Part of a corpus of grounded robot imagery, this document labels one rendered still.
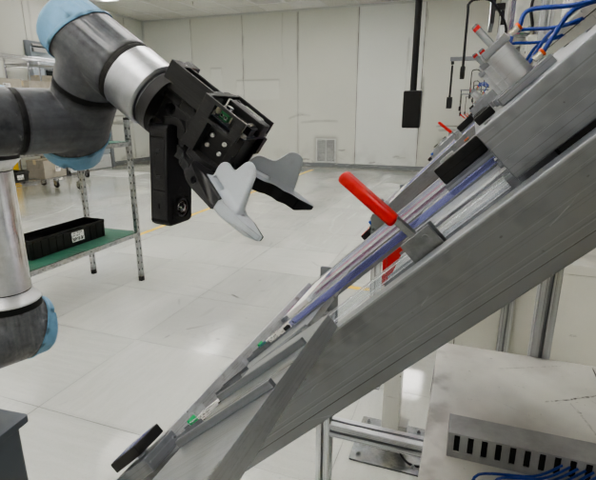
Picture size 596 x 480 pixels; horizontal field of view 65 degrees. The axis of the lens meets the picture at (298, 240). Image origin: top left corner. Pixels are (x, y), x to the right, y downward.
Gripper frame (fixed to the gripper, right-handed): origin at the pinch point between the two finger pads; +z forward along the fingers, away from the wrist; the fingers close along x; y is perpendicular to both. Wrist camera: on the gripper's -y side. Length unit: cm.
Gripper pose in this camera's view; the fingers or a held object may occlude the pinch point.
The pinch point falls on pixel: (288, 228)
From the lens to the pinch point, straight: 49.8
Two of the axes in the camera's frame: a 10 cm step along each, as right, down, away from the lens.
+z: 7.7, 6.3, -1.1
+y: 5.4, -7.3, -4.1
